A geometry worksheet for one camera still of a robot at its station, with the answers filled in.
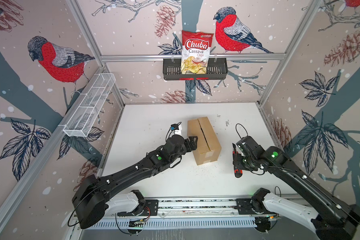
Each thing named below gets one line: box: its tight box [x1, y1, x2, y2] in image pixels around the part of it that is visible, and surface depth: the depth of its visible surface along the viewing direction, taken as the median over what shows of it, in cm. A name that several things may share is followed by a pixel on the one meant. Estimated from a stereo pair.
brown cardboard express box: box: [187, 116, 222, 166], surface depth 85 cm
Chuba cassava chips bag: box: [180, 30, 214, 75], surface depth 86 cm
